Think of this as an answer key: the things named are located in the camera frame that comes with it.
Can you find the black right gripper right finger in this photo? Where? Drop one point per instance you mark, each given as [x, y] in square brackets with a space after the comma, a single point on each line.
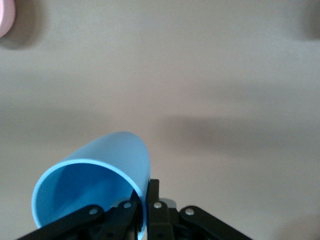
[160, 225]

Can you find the blue cup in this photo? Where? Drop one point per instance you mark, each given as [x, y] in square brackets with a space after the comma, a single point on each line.
[112, 150]

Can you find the brown table cover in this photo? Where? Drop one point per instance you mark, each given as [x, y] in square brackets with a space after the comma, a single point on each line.
[200, 87]

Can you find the pink bowl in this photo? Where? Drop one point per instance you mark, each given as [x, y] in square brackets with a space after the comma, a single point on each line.
[6, 15]

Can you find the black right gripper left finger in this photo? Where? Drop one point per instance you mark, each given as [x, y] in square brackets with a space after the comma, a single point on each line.
[115, 225]

